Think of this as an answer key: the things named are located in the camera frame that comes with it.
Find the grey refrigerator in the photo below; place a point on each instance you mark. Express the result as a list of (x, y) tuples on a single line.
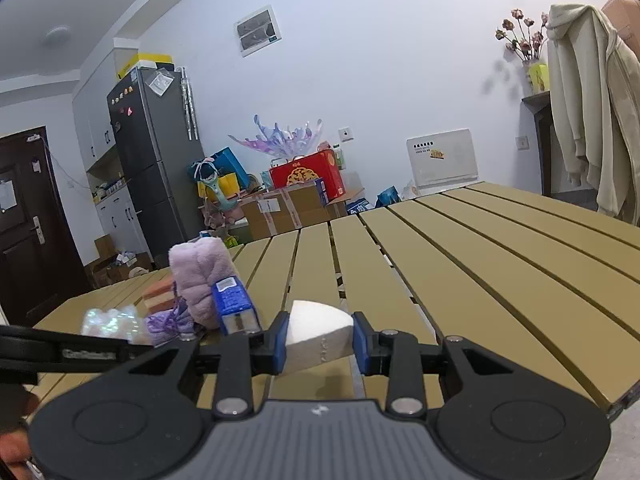
[(150, 160)]

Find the red gift box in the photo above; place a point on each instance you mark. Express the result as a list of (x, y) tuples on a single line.
[(307, 175)]

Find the white wall switch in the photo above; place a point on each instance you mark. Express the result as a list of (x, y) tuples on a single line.
[(522, 142)]

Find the small cardboard box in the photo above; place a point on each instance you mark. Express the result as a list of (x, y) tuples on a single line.
[(107, 267)]

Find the lavender plush cloth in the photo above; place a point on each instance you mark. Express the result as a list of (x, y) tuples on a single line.
[(200, 275)]

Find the beige jacket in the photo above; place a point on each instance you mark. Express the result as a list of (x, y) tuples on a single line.
[(580, 110)]

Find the yellow box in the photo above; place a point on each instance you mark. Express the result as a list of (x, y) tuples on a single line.
[(145, 62)]

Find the person's left hand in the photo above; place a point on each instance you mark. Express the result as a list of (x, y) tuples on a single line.
[(12, 447)]

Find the iridescent butterfly decoration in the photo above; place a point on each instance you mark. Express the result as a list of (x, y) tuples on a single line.
[(277, 140)]

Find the khaki folding table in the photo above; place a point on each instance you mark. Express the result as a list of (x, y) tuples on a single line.
[(475, 260)]

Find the white wall socket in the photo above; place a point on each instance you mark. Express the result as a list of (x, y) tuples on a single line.
[(346, 134)]

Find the vase of pink flowers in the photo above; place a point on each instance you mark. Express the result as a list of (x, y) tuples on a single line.
[(527, 55)]

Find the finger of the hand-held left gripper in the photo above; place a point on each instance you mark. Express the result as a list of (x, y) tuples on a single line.
[(137, 346)]

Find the dark brown door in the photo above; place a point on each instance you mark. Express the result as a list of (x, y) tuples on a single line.
[(30, 230)]

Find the white wall panel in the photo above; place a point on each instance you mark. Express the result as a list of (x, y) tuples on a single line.
[(257, 31)]

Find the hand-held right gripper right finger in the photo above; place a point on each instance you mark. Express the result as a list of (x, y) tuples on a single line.
[(361, 347)]

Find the iridescent packet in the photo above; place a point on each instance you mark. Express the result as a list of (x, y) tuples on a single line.
[(110, 322)]

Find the white foam wedge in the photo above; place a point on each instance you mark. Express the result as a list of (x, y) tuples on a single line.
[(315, 335)]

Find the pink sponge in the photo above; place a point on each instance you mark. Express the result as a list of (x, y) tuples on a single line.
[(160, 297)]

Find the white wall heater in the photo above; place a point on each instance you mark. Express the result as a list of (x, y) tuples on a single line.
[(442, 160)]

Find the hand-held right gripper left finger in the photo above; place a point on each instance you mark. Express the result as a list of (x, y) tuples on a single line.
[(279, 345)]

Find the large cardboard box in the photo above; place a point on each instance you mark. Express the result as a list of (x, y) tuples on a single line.
[(285, 212)]

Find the small blue box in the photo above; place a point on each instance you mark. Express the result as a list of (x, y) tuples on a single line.
[(232, 305)]

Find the dark wooden cabinet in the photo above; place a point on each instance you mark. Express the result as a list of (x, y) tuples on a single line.
[(540, 150)]

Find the round ceiling lamp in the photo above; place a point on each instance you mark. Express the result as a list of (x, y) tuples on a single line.
[(57, 36)]

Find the white kitchen cabinets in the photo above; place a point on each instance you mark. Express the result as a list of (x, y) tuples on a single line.
[(95, 125)]

